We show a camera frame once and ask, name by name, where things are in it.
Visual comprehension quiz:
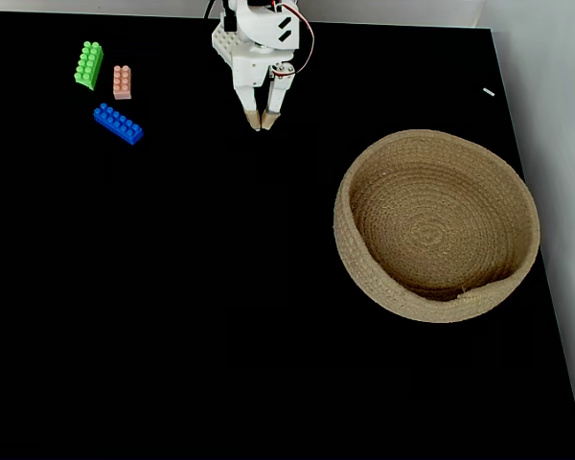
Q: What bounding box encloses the green lego block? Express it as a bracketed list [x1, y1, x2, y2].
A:
[73, 40, 104, 91]

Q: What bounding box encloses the woven rope basket tray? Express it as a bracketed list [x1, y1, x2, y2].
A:
[333, 128, 541, 324]

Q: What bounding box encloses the pink lego block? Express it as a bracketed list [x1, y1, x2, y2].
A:
[112, 65, 132, 101]

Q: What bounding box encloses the blue lego block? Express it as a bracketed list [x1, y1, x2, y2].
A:
[93, 103, 145, 146]

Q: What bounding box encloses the red servo cable loop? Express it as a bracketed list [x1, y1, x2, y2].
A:
[276, 2, 316, 76]

